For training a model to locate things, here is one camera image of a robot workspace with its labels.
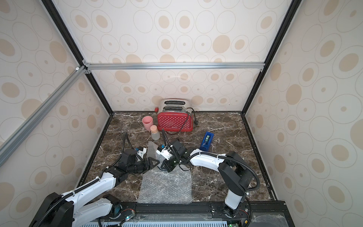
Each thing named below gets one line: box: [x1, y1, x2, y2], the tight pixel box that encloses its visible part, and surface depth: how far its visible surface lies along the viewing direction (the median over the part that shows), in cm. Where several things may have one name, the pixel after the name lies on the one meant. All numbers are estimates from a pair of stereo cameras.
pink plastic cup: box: [141, 115, 154, 132], surface depth 104 cm
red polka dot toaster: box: [154, 98, 194, 132], surface depth 100 cm
